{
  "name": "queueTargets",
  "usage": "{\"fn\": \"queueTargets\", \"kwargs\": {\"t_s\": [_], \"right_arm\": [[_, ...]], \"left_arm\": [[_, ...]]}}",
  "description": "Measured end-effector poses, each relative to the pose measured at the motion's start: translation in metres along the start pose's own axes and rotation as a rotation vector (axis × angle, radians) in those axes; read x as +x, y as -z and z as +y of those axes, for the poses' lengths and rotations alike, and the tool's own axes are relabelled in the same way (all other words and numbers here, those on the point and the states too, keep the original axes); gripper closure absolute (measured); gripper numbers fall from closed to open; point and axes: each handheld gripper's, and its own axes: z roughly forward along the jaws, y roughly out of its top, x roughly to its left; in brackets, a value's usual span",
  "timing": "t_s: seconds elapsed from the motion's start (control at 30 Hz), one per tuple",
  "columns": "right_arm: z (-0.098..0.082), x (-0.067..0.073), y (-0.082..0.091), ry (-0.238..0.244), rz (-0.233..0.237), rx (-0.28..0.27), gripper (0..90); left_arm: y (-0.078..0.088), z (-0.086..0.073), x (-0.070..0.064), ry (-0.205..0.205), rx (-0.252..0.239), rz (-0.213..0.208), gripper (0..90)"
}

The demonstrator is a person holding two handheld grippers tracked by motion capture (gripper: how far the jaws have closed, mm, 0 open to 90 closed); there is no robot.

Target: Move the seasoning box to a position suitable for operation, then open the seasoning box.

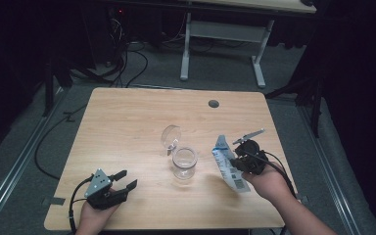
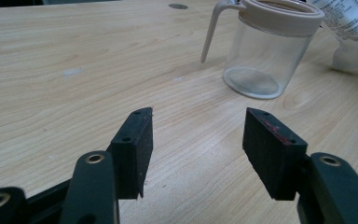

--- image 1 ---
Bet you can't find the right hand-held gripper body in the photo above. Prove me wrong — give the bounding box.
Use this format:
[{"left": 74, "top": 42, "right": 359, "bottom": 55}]
[{"left": 231, "top": 128, "right": 270, "bottom": 176}]

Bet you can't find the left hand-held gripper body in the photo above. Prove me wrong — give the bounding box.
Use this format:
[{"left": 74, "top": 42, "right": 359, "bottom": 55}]
[{"left": 83, "top": 167, "right": 129, "bottom": 211}]

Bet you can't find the white and blue pouch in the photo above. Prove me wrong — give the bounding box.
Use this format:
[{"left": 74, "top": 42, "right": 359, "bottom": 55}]
[{"left": 211, "top": 134, "right": 252, "bottom": 194}]

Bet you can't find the clear glass jar hinged lid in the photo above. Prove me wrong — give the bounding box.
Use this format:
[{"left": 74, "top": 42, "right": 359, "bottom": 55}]
[{"left": 161, "top": 124, "right": 199, "bottom": 181}]

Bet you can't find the person's left hand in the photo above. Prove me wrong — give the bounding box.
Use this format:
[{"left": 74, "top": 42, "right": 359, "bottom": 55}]
[{"left": 77, "top": 199, "right": 120, "bottom": 230}]

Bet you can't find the person's right hand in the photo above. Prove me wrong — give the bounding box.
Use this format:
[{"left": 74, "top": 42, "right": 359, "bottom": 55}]
[{"left": 241, "top": 162, "right": 292, "bottom": 206}]

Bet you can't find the black stand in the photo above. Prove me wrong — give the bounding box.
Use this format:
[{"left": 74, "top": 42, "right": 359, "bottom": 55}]
[
  {"left": 265, "top": 74, "right": 324, "bottom": 138},
  {"left": 42, "top": 55, "right": 73, "bottom": 118}
]

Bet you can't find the black device with red light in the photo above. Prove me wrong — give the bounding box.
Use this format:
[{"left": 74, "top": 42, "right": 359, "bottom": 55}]
[{"left": 106, "top": 6, "right": 128, "bottom": 67}]

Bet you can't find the right hand-held gripper black cable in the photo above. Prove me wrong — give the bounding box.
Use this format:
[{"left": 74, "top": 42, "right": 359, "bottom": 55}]
[{"left": 241, "top": 149, "right": 299, "bottom": 235}]

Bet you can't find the hand-held gripper black cable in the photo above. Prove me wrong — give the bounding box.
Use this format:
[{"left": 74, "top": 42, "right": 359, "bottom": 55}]
[
  {"left": 68, "top": 174, "right": 94, "bottom": 235},
  {"left": 241, "top": 149, "right": 299, "bottom": 235}
]

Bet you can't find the left hand-held gripper black cable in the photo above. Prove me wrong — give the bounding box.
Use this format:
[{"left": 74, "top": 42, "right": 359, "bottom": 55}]
[{"left": 68, "top": 174, "right": 94, "bottom": 235}]

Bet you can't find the long black floor cable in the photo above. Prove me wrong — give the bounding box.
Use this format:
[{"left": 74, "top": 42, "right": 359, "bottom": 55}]
[{"left": 33, "top": 104, "right": 89, "bottom": 181}]

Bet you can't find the metal floor rail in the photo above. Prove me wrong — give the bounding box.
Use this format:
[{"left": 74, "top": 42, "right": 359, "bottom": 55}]
[
  {"left": 298, "top": 104, "right": 361, "bottom": 235},
  {"left": 0, "top": 87, "right": 68, "bottom": 231}
]

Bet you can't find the bundle of black cables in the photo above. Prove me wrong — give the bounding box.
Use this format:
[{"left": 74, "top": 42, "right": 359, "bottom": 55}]
[{"left": 104, "top": 19, "right": 150, "bottom": 88}]

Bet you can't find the white metal frame desk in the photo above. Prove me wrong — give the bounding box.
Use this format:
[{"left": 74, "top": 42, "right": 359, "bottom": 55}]
[{"left": 179, "top": 0, "right": 317, "bottom": 89}]

